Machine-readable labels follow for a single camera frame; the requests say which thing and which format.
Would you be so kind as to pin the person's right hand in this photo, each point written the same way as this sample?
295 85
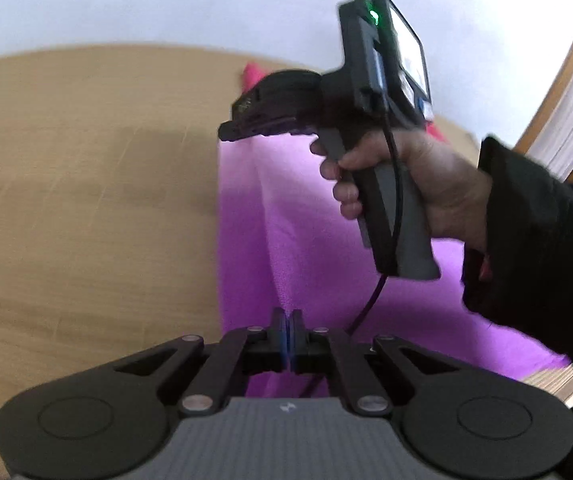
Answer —
441 185

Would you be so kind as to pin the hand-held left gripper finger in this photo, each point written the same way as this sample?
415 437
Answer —
294 340
281 340

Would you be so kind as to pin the wooden frame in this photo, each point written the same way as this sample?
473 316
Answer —
556 100

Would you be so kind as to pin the pink and purple garment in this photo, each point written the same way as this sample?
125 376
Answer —
276 220

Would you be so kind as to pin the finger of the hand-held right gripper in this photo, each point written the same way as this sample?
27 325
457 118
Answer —
261 131

